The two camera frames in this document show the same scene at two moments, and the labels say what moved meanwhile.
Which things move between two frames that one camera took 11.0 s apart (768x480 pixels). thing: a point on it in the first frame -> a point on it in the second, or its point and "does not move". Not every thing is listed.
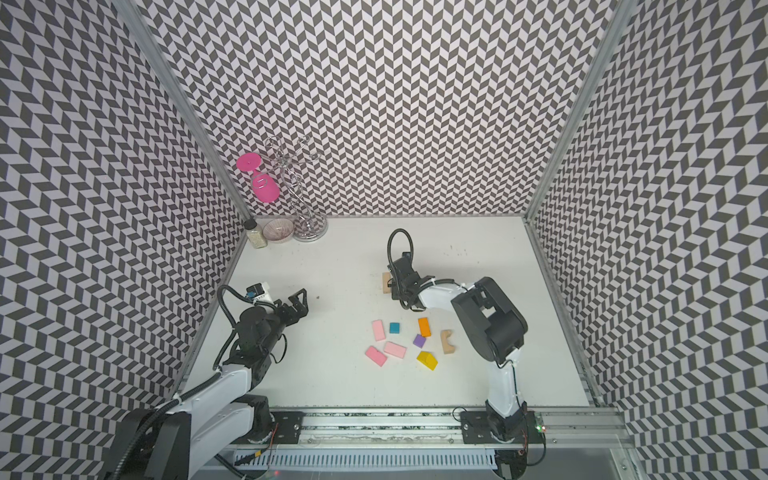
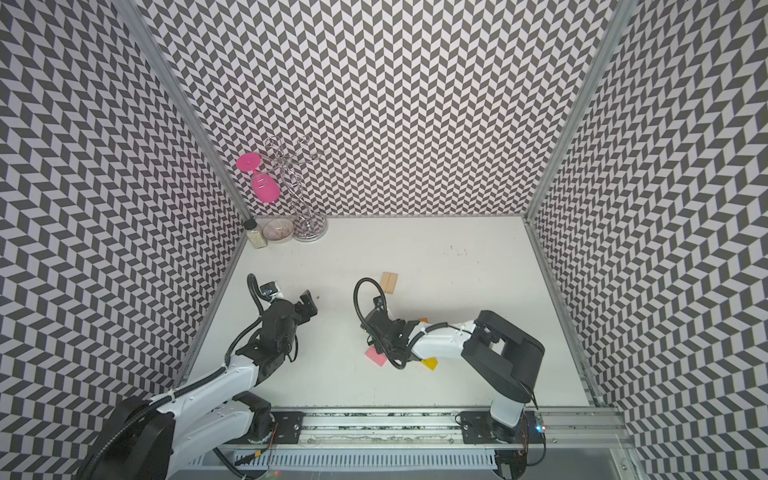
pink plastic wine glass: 265,187 does not move
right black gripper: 399,275 -> 380,327
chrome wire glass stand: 311,226 does not move
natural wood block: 385,279 does not move
